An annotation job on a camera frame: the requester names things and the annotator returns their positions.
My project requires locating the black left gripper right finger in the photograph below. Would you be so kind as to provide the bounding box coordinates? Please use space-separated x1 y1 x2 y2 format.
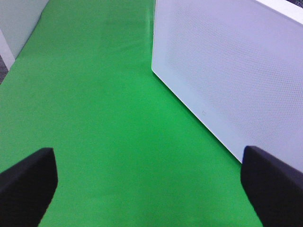
241 146 303 227

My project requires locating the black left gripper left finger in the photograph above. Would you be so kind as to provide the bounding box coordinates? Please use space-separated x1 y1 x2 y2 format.
0 148 58 227

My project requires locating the white microwave door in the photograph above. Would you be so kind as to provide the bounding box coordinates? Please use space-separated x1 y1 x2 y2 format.
151 0 303 171

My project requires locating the green table cloth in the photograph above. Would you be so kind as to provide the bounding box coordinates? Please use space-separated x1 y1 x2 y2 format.
0 0 261 227

